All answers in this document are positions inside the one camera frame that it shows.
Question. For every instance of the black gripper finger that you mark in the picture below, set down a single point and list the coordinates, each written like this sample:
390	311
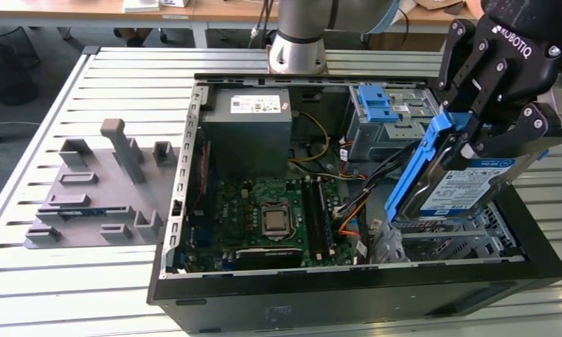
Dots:
525	130
469	70

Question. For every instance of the hard disk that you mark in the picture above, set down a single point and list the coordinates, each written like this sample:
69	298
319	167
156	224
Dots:
454	189

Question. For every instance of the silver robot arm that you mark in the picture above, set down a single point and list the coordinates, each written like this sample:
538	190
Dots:
295	52

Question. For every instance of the silver disk bay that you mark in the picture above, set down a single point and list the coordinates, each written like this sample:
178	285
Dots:
445	236

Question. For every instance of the brown cardboard piece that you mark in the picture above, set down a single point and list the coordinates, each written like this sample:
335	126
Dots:
438	4

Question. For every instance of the blue plastic drive latch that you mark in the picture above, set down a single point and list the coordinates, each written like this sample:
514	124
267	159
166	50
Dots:
377	105

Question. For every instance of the silver optical drive cage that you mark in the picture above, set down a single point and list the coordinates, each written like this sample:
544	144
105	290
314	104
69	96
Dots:
370	140

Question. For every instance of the black RAM slot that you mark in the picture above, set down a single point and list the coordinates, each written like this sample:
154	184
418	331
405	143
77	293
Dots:
311	217

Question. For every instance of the grey power supply unit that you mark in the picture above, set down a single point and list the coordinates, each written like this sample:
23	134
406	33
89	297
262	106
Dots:
246	147

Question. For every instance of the green motherboard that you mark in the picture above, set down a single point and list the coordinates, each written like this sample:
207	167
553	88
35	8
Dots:
280	189

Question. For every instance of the black CPU socket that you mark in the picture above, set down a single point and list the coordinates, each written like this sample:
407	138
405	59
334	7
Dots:
276	204

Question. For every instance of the silver CPU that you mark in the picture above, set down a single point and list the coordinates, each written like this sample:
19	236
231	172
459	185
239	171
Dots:
276	220

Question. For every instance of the black PC case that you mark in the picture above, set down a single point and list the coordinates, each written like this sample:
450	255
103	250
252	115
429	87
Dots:
355	305

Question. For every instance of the black graphics card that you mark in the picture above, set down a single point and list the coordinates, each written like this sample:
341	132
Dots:
268	258

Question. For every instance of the white box blue print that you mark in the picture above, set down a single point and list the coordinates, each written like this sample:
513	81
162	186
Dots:
174	3

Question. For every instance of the white book stack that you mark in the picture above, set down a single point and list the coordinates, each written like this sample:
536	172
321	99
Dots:
143	5

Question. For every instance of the person legs under desk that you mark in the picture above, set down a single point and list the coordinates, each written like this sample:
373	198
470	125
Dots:
133	35

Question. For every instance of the grey parts rack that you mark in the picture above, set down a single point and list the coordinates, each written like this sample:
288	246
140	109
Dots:
103	189

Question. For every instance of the blue RAM stick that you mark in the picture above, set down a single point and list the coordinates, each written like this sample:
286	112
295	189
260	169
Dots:
81	212

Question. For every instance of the black waste bin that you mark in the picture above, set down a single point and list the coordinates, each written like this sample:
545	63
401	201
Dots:
9	70

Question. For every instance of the wooden desk white frame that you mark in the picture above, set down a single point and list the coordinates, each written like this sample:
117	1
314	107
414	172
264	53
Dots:
192	12

